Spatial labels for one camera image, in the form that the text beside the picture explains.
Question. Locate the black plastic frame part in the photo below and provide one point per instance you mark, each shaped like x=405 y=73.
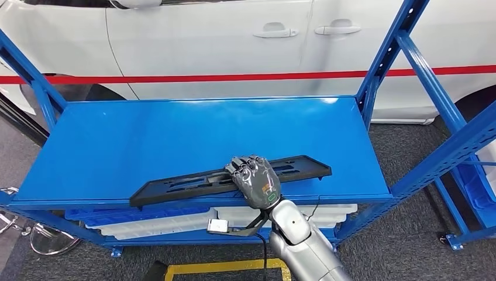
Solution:
x=174 y=190

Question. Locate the chrome stool base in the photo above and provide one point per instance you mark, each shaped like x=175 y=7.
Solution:
x=54 y=240

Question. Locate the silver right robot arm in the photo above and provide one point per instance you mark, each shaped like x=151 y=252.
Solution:
x=302 y=248

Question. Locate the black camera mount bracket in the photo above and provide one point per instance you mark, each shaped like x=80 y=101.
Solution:
x=248 y=230

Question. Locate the yellow floor tape marking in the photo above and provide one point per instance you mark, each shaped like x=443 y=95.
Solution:
x=217 y=267

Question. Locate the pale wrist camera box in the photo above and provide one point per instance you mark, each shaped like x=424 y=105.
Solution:
x=217 y=226

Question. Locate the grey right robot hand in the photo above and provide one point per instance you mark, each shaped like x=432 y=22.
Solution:
x=257 y=182

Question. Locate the white car red stripe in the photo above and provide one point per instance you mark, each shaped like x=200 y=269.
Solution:
x=193 y=38

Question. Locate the blue plastic crate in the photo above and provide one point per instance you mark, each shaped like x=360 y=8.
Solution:
x=476 y=194

